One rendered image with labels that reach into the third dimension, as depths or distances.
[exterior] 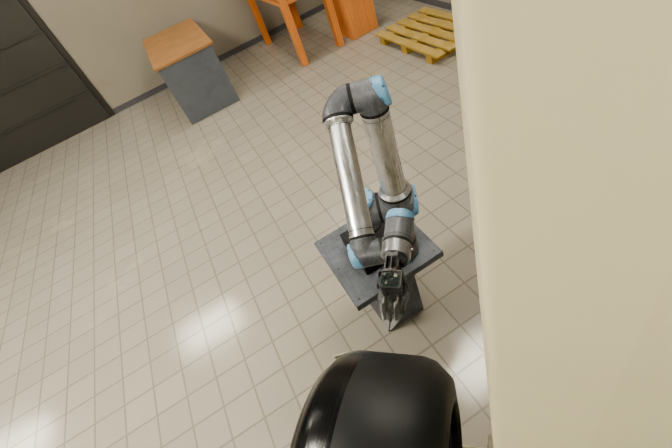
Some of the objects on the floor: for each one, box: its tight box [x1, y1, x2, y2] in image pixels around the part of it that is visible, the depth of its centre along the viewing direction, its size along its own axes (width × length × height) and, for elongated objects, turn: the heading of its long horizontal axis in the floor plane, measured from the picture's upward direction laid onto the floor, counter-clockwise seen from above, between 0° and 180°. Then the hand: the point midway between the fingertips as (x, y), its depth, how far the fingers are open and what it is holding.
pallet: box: [375, 7, 456, 65], centre depth 483 cm, size 125×86×11 cm
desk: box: [142, 18, 240, 125], centre depth 540 cm, size 74×144×79 cm, turn 44°
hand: (390, 326), depth 111 cm, fingers closed
